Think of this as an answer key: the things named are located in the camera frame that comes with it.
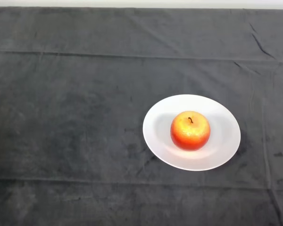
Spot red yellow apple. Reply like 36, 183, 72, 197
170, 111, 211, 151

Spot white round plate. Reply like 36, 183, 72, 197
142, 94, 241, 172

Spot black cloth table cover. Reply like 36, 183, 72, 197
0, 6, 283, 226

